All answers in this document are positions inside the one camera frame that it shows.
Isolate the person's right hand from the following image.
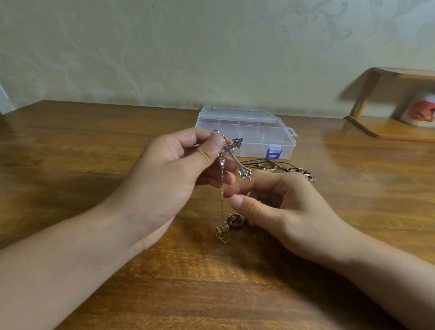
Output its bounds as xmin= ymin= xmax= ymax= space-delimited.
xmin=223 ymin=169 xmax=364 ymax=267

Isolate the person's left hand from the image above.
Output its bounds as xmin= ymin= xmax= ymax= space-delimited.
xmin=102 ymin=128 xmax=240 ymax=251

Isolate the clear plastic organizer box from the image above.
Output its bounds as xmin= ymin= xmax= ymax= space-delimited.
xmin=195 ymin=106 xmax=299 ymax=160

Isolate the person's left forearm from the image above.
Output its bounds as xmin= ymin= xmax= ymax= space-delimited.
xmin=0 ymin=203 xmax=154 ymax=330

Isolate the person's right forearm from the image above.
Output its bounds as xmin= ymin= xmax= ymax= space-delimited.
xmin=323 ymin=234 xmax=435 ymax=330

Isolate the wooden shelf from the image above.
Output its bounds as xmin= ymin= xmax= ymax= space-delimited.
xmin=344 ymin=67 xmax=435 ymax=142

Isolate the white printed mug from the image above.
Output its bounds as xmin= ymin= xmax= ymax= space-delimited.
xmin=400 ymin=92 xmax=435 ymax=129

